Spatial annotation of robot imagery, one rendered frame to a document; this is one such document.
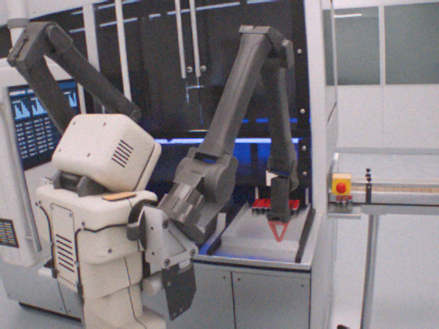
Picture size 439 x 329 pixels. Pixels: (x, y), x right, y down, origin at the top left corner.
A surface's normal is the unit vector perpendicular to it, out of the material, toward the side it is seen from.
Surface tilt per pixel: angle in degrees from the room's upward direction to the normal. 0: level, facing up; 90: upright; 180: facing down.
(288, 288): 90
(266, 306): 90
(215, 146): 55
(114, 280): 90
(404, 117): 90
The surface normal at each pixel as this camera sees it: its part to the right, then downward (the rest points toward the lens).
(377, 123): -0.34, 0.27
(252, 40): -0.42, -0.33
